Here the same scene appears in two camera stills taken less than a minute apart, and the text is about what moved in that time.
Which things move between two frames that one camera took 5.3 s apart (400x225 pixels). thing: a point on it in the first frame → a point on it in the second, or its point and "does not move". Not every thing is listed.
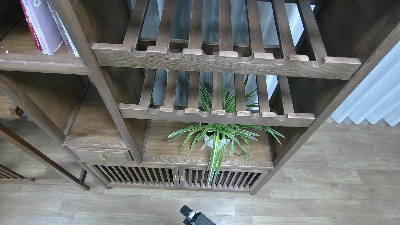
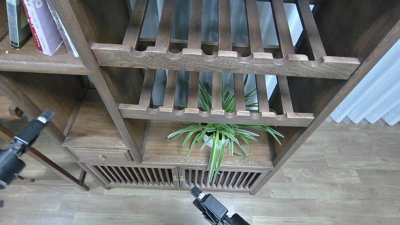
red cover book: [37, 45] does not move
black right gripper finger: [197, 218] → [212, 208]
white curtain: [377, 97] does not move
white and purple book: [46, 30] does not move
